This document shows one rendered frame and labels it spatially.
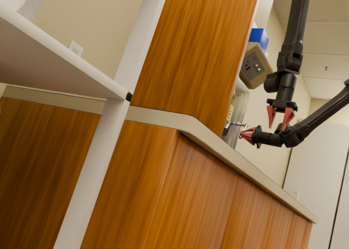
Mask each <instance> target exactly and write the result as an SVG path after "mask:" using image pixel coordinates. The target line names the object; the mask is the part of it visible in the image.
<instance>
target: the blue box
mask: <svg viewBox="0 0 349 249"><path fill-rule="evenodd" d="M248 42H258V43H259V44H260V46H261V48H262V50H263V52H264V54H265V53H266V49H267V45H268V42H269V38H268V36H267V34H266V32H265V30H264V29H263V28H252V30H251V33H250V37H249V41H248Z"/></svg>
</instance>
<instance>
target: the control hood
mask: <svg viewBox="0 0 349 249"><path fill-rule="evenodd" d="M253 52H255V54H256V56H257V57H258V59H259V61H260V62H261V64H262V66H263V68H264V69H265V71H264V72H263V73H261V74H260V75H258V76H257V77H255V78H254V79H252V80H251V81H250V80H249V78H248V77H247V76H246V74H245V73H244V71H243V70H242V68H241V69H240V72H239V75H240V76H241V78H242V79H243V80H244V82H245V83H246V85H247V86H248V87H249V89H256V88H257V87H259V86H260V85H261V84H263V83H264V81H265V80H266V76H267V75H268V74H272V73H274V70H273V68H272V67H271V65H270V63H269V61H268V59H267V57H266V55H265V54H264V52H263V50H262V48H261V46H260V44H259V43H258V42H248V44H247V48H246V51H245V55H244V58H243V59H245V58H246V57H248V56H249V55H251V54H252V53H253Z"/></svg>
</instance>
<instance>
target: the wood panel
mask: <svg viewBox="0 0 349 249"><path fill-rule="evenodd" d="M259 1H260V0H165V3H164V6H163V9H162V12H161V14H160V17H159V20H158V23H157V26H156V29H155V32H154V35H153V38H152V41H151V44H150V46H149V49H148V52H147V55H146V58H145V61H144V64H143V67H142V70H141V73H140V75H139V78H138V81H137V84H136V87H135V90H134V92H133V96H132V99H131V102H130V104H129V105H133V106H139V107H146V108H152V109H159V110H165V111H171V112H178V113H184V114H189V115H192V116H194V117H196V118H197V119H198V120H200V121H201V122H202V123H203V124H204V125H206V126H207V127H208V128H209V129H210V130H212V131H213V132H214V133H215V134H216V135H218V136H219V137H220V138H221V136H222V133H223V129H224V126H225V122H226V118H227V115H228V112H229V108H230V105H231V101H232V98H233V94H234V90H235V87H236V83H237V79H238V76H239V72H240V69H241V65H242V62H243V58H244V55H245V51H246V48H247V44H248V41H249V37H250V33H251V30H252V26H253V22H254V19H255V16H256V13H257V9H258V5H259Z"/></svg>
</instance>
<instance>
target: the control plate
mask: <svg viewBox="0 0 349 249"><path fill-rule="evenodd" d="M244 61H245V63H243V62H244ZM243 62H242V65H241V68H242V70H243V71H244V73H245V74H246V76H247V77H248V78H249V80H250V81H251V80H252V79H254V78H255V77H257V76H258V75H260V74H261V73H263V72H264V71H265V69H264V68H263V66H262V64H261V62H260V61H259V59H258V57H257V56H256V54H255V52H253V53H252V54H251V55H249V56H248V57H246V58H245V59H243ZM246 64H247V65H248V66H247V67H246V66H245V65H246ZM256 65H257V66H256ZM248 67H251V68H250V69H249V70H246V69H247V68H248ZM258 69H260V70H258ZM250 70H251V72H250ZM252 72H253V74H251V73H252ZM252 75H254V76H252Z"/></svg>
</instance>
